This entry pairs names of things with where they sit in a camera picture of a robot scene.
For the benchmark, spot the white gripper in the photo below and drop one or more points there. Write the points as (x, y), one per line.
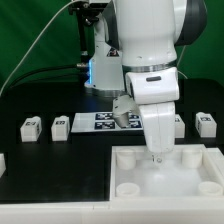
(155, 94)

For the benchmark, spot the white square tabletop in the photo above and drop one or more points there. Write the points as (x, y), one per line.
(186, 171)

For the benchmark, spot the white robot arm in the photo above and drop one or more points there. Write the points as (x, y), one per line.
(135, 58)

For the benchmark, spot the white marker sheet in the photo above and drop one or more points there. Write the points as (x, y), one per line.
(102, 122)

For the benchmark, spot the white block left edge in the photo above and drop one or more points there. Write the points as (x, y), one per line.
(2, 165)

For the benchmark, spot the white L-shaped fence wall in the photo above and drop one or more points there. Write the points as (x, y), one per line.
(199, 210)

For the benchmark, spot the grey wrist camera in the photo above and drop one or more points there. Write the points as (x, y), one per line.
(122, 106)

